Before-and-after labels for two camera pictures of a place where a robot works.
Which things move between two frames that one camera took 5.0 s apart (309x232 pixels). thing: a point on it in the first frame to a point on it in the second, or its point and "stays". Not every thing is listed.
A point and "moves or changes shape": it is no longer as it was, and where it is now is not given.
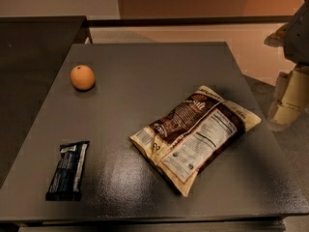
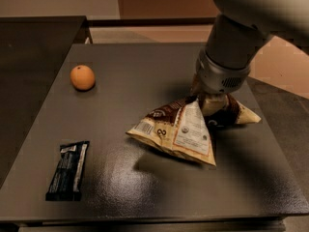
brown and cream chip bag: [190, 137] moves or changes shape
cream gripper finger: [292, 96] to [216, 79]
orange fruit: [82, 77] stays
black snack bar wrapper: [66, 182] stays
